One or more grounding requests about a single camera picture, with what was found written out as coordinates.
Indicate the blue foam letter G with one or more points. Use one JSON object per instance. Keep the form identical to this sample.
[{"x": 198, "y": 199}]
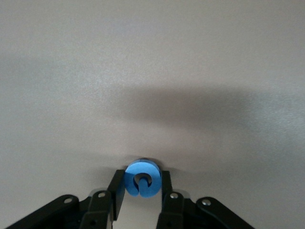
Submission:
[{"x": 133, "y": 171}]

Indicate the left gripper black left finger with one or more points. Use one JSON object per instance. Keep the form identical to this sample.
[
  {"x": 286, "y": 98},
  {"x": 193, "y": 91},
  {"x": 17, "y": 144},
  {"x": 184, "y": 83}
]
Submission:
[{"x": 100, "y": 207}]

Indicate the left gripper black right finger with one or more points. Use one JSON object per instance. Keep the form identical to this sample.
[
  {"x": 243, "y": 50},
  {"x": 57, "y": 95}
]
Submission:
[{"x": 174, "y": 210}]

